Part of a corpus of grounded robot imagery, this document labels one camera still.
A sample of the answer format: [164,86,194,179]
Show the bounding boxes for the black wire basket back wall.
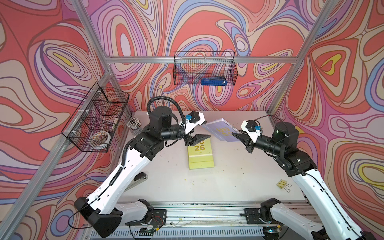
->
[173,50,238,86]

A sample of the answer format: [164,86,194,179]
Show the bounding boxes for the black wire basket wall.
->
[173,50,238,86]
[61,83,130,153]

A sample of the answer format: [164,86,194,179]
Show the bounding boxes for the grey stapler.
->
[124,172,148,192]

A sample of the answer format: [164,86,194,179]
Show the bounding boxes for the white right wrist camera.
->
[241,120,262,144]

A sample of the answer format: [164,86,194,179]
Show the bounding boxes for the purple desk calendar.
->
[203,118,240,142]

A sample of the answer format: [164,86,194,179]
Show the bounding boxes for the blue pouch in basket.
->
[200,77,228,86]

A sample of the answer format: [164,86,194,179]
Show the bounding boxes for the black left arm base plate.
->
[125,209,167,227]

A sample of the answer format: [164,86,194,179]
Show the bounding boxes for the tape roll in basket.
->
[90,131,112,149]

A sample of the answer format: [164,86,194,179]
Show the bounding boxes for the black wire basket left wall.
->
[61,83,130,153]

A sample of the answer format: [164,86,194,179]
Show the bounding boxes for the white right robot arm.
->
[232,120,375,240]

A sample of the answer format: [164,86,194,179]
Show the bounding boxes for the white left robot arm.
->
[74,106,210,238]

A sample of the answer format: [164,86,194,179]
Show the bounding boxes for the green desk calendar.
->
[188,138,215,170]

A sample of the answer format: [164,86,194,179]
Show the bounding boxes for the yellow binder clips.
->
[277,180,292,193]

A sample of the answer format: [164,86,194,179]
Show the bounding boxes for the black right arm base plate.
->
[240,208,271,225]

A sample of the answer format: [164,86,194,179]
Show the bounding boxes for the clear cup of coloured pencils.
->
[127,117,142,136]

